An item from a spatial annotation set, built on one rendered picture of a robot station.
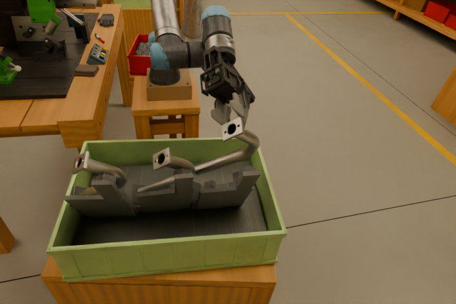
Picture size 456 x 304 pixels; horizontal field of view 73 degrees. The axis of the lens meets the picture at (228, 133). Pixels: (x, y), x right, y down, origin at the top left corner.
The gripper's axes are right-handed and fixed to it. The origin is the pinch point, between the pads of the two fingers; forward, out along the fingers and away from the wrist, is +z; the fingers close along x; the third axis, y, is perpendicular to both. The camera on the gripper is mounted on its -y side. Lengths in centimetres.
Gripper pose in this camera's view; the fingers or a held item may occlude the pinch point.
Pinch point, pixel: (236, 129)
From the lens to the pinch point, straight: 70.8
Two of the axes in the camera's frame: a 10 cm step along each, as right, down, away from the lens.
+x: 7.9, -3.5, -5.1
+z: 1.2, 9.0, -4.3
